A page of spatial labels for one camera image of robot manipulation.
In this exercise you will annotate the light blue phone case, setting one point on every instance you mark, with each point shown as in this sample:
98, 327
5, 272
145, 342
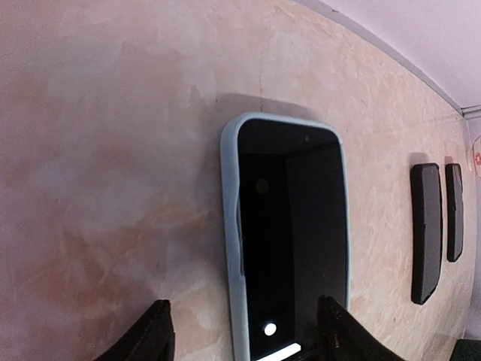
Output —
237, 288

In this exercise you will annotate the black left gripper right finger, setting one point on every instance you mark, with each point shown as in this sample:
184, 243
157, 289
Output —
341, 337

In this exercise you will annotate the black cup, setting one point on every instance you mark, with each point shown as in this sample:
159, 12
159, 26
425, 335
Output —
466, 350

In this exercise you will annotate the white-edged black smartphone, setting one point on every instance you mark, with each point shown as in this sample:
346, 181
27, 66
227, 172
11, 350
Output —
293, 220

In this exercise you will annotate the black phone case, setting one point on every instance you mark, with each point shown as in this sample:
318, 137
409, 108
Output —
455, 210
426, 199

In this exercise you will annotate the red and white patterned bowl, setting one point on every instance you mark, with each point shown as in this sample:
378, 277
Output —
474, 157

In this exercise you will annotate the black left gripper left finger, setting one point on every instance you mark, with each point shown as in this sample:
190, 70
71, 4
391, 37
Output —
152, 337

